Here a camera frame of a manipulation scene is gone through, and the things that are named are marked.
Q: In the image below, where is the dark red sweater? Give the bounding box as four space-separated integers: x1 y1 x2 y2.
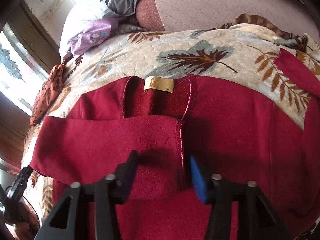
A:
30 50 319 239

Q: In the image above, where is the person's left hand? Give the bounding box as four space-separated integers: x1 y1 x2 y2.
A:
3 197 40 239

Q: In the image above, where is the orange floral cloth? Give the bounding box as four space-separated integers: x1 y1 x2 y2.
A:
30 64 65 127

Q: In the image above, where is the cream leaf pattern blanket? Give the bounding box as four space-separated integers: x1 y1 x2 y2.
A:
25 23 319 239

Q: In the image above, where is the purple floral cloth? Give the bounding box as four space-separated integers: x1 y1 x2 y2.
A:
68 17 125 56

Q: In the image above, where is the pink quilted mattress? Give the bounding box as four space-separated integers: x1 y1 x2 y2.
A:
136 0 319 42

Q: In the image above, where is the brown wooden window frame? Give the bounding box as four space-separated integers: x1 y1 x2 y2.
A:
1 2 60 168

